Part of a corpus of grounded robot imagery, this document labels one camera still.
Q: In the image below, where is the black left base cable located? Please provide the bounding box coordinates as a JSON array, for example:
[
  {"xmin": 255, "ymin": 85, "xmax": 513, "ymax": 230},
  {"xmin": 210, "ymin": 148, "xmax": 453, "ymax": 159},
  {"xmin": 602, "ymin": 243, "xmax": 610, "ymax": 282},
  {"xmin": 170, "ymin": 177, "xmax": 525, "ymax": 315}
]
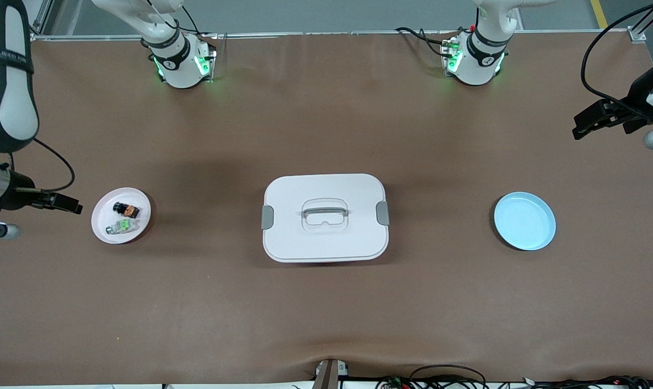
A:
[{"xmin": 396, "ymin": 27, "xmax": 457, "ymax": 57}]

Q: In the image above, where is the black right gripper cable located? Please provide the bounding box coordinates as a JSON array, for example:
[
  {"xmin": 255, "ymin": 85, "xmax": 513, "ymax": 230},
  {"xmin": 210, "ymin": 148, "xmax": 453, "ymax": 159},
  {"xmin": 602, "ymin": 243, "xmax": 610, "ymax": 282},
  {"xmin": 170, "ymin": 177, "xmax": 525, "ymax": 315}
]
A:
[{"xmin": 10, "ymin": 138, "xmax": 76, "ymax": 193}]

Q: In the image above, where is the black base cable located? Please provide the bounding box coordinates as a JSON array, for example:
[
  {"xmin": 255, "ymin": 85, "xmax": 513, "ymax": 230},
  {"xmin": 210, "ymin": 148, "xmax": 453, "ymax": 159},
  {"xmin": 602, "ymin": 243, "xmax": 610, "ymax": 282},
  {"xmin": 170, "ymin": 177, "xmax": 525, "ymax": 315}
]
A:
[
  {"xmin": 396, "ymin": 27, "xmax": 457, "ymax": 57},
  {"xmin": 164, "ymin": 0, "xmax": 201, "ymax": 36}
]

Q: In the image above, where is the white lidded storage box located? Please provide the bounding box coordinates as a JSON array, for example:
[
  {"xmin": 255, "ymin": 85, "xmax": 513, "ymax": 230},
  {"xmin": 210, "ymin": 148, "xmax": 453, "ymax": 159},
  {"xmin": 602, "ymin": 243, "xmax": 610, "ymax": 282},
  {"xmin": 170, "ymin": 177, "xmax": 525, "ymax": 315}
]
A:
[{"xmin": 261, "ymin": 173, "xmax": 390, "ymax": 264}]

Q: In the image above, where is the aluminium frame rail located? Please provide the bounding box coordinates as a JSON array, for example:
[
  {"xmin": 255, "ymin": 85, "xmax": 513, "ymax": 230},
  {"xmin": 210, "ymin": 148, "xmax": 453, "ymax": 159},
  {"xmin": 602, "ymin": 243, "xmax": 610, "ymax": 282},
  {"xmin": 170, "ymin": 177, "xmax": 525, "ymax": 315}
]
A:
[{"xmin": 30, "ymin": 27, "xmax": 649, "ymax": 45}]

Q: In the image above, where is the aluminium frame strut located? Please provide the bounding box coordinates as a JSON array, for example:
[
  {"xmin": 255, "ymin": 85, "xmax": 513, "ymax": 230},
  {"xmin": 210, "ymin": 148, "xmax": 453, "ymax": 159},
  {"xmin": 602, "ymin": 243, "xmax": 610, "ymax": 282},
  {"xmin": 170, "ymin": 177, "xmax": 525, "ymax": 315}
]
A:
[
  {"xmin": 628, "ymin": 0, "xmax": 653, "ymax": 43},
  {"xmin": 30, "ymin": 0, "xmax": 57, "ymax": 41}
]

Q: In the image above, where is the pink round plate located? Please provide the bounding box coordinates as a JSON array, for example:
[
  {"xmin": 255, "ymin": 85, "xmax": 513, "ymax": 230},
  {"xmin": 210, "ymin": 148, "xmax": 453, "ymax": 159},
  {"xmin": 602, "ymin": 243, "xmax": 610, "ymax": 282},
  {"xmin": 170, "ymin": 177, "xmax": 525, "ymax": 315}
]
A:
[{"xmin": 91, "ymin": 187, "xmax": 152, "ymax": 245}]

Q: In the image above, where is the black right base cable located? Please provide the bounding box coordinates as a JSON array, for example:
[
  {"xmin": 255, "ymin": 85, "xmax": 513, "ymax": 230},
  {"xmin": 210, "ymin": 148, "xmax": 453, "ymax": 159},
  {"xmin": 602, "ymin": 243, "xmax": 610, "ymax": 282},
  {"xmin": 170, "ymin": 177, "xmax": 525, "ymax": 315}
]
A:
[{"xmin": 164, "ymin": 0, "xmax": 201, "ymax": 36}]

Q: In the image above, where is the light blue round plate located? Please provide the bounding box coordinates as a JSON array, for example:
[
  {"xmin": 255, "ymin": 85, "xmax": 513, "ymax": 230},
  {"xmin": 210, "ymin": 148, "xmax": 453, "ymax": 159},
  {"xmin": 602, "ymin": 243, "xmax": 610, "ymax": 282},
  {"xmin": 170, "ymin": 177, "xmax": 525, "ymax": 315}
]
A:
[{"xmin": 494, "ymin": 192, "xmax": 557, "ymax": 251}]

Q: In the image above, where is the brown table mat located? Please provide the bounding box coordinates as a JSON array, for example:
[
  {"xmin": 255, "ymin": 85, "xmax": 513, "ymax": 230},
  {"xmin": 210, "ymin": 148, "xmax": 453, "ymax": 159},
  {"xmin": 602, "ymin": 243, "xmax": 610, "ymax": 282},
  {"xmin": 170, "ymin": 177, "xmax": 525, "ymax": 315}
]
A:
[{"xmin": 0, "ymin": 30, "xmax": 653, "ymax": 387}]

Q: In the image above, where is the grey table edge bracket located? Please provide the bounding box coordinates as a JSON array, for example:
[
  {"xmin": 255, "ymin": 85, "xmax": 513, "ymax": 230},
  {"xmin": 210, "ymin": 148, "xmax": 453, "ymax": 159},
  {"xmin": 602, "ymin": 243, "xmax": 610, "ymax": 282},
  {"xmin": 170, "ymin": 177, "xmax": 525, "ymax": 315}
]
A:
[{"xmin": 315, "ymin": 358, "xmax": 350, "ymax": 389}]

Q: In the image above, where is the black looped cable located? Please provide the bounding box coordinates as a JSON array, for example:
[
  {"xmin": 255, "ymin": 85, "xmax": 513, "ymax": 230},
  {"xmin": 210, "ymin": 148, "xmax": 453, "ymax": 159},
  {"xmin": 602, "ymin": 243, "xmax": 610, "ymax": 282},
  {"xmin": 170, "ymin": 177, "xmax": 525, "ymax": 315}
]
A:
[{"xmin": 409, "ymin": 364, "xmax": 487, "ymax": 389}]

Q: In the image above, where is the black cable bundle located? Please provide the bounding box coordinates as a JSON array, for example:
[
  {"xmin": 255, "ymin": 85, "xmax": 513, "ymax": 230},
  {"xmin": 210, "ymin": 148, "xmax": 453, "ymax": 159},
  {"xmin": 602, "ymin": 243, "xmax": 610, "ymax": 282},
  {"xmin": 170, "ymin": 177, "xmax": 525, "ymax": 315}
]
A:
[{"xmin": 521, "ymin": 375, "xmax": 653, "ymax": 389}]

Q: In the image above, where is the cable bundle with coloured plugs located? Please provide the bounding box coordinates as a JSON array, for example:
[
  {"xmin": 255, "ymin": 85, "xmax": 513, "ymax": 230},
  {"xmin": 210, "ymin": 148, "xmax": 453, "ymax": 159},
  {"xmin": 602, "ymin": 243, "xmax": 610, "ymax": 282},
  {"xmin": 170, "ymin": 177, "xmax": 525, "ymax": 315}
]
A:
[{"xmin": 375, "ymin": 375, "xmax": 414, "ymax": 389}]

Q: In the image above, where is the green and clear switch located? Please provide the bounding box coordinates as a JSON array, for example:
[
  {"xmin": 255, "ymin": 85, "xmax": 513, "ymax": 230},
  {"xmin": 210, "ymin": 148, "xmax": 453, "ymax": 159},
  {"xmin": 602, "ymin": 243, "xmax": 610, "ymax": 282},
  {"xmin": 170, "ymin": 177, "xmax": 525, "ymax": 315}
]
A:
[{"xmin": 105, "ymin": 218, "xmax": 139, "ymax": 236}]

